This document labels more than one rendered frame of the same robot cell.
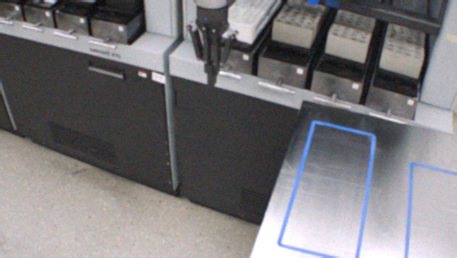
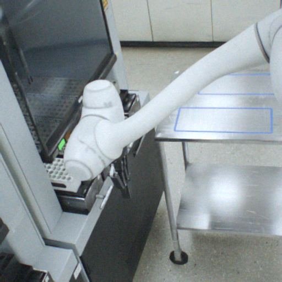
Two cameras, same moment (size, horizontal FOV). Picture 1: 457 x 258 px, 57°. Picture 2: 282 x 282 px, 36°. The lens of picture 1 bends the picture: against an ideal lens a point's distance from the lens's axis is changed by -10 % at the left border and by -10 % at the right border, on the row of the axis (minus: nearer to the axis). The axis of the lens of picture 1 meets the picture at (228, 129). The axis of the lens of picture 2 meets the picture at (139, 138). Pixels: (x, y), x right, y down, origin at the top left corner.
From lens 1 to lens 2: 1.36 m
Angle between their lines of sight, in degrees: 62
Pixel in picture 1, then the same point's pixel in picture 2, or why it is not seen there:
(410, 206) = (229, 93)
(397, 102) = (135, 106)
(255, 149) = (120, 225)
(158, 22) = (33, 251)
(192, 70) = (86, 231)
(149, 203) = not seen: outside the picture
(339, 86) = not seen: hidden behind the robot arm
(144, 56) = (66, 271)
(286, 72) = not seen: hidden behind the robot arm
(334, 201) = (235, 118)
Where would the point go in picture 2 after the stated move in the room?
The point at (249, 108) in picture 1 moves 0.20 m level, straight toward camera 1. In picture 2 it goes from (110, 205) to (163, 199)
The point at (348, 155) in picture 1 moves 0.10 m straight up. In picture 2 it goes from (199, 116) to (198, 94)
